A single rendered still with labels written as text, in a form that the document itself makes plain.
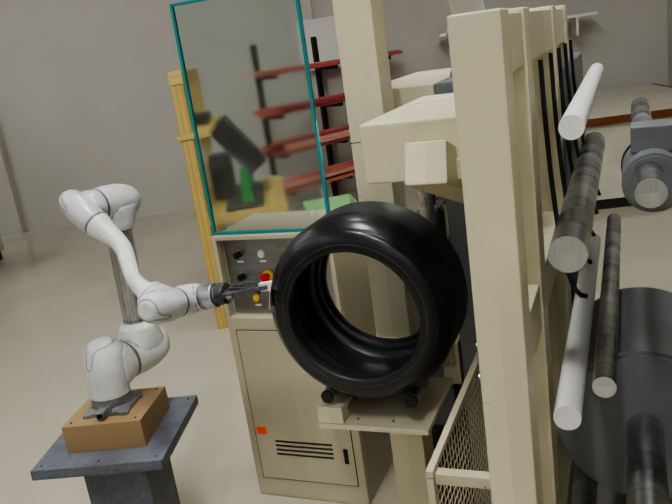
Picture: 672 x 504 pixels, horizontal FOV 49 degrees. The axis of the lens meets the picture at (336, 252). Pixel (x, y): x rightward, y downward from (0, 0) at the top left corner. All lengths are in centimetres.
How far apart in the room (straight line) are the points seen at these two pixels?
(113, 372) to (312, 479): 109
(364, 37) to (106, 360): 150
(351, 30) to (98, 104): 856
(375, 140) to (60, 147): 951
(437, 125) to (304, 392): 178
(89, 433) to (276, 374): 83
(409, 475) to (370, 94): 143
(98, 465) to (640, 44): 896
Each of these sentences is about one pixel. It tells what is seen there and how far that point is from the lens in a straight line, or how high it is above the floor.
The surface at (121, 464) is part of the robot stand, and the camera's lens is 284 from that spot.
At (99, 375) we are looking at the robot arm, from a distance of 291.
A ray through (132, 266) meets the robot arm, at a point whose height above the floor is 136.
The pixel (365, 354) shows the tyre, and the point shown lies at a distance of 255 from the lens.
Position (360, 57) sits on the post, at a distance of 243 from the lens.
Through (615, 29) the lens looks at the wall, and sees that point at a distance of 1043.
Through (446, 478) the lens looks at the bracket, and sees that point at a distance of 181.
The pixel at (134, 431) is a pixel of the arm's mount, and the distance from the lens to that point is 288.
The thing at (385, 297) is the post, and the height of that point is 110.
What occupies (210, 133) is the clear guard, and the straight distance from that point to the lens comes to 308.
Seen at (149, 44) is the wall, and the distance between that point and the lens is 1052.
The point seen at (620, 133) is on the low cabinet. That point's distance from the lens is 781.
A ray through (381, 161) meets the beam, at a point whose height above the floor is 169.
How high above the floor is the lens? 198
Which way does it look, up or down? 16 degrees down
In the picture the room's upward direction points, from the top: 8 degrees counter-clockwise
